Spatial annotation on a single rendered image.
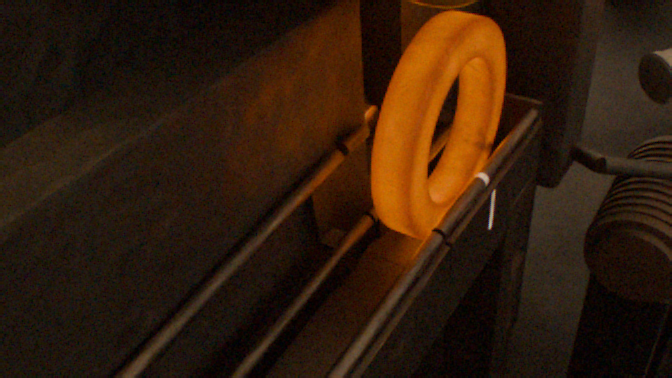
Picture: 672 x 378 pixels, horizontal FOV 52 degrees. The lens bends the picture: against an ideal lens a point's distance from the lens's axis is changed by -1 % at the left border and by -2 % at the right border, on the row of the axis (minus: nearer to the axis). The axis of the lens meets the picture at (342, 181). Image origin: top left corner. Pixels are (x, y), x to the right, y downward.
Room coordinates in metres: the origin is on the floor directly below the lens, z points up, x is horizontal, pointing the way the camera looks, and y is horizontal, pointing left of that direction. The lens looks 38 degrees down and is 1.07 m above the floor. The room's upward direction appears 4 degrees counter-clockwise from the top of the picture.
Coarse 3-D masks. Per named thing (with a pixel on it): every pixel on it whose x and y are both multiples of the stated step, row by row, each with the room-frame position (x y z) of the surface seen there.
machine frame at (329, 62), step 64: (0, 0) 0.32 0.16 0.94; (64, 0) 0.35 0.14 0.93; (128, 0) 0.38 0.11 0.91; (192, 0) 0.42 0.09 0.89; (256, 0) 0.46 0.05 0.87; (320, 0) 0.46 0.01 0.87; (384, 0) 0.53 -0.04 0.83; (0, 64) 0.31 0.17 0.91; (64, 64) 0.34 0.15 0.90; (128, 64) 0.37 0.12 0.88; (192, 64) 0.38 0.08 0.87; (256, 64) 0.38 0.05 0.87; (320, 64) 0.43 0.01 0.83; (384, 64) 0.54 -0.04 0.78; (0, 128) 0.30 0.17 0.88; (64, 128) 0.31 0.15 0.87; (128, 128) 0.31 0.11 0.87; (192, 128) 0.33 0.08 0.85; (256, 128) 0.38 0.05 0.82; (320, 128) 0.43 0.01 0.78; (0, 192) 0.26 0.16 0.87; (64, 192) 0.26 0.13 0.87; (128, 192) 0.29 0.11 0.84; (192, 192) 0.32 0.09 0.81; (256, 192) 0.37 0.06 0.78; (0, 256) 0.23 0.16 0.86; (64, 256) 0.25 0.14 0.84; (128, 256) 0.28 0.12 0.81; (192, 256) 0.32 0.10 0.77; (256, 256) 0.36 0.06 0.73; (320, 256) 0.42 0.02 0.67; (0, 320) 0.22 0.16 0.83; (64, 320) 0.24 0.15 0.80; (128, 320) 0.27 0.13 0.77; (256, 320) 0.35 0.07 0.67
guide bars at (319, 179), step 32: (448, 128) 0.53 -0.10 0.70; (320, 192) 0.41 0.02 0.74; (320, 224) 0.40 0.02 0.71; (384, 224) 0.45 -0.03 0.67; (352, 256) 0.41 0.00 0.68; (320, 288) 0.36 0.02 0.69; (192, 320) 0.29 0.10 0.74; (288, 320) 0.33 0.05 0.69; (160, 352) 0.27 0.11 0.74; (256, 352) 0.30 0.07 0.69
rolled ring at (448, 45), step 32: (448, 32) 0.45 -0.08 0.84; (480, 32) 0.48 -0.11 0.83; (416, 64) 0.43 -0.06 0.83; (448, 64) 0.43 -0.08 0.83; (480, 64) 0.50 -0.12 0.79; (416, 96) 0.41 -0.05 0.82; (480, 96) 0.51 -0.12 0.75; (384, 128) 0.41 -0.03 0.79; (416, 128) 0.40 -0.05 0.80; (480, 128) 0.50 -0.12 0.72; (384, 160) 0.40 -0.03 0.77; (416, 160) 0.39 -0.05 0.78; (448, 160) 0.49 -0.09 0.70; (480, 160) 0.49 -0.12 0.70; (384, 192) 0.40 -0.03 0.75; (416, 192) 0.39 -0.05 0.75; (448, 192) 0.46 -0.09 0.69; (416, 224) 0.39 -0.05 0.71
